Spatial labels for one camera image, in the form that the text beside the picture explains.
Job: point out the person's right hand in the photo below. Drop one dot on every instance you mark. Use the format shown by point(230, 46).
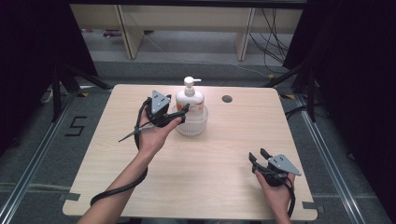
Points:
point(278, 196)

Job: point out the person's left hand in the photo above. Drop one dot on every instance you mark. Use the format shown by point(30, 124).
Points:
point(152, 138)

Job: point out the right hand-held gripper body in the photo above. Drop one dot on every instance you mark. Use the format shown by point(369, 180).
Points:
point(278, 168)

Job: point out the grey tape piece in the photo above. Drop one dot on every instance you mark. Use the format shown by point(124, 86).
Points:
point(70, 196)
point(313, 207)

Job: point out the white ribbed basket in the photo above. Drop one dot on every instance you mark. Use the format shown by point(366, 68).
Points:
point(193, 128)

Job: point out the black curtain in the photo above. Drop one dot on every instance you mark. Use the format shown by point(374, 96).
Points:
point(358, 77)
point(31, 62)

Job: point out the metal floor rail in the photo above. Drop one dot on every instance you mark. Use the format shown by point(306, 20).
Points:
point(28, 171)
point(336, 174)

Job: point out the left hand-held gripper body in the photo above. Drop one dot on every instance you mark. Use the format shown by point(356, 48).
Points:
point(159, 104)

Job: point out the black metal stand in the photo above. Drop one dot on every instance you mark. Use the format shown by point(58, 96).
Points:
point(56, 93)
point(310, 90)

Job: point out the black tape floor marking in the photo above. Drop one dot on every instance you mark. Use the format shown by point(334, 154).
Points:
point(76, 126)

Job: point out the pump soap bottle orange label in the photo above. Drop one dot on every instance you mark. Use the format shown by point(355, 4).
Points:
point(190, 99)

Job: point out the round black table grommet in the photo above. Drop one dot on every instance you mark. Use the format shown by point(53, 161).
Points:
point(227, 99)

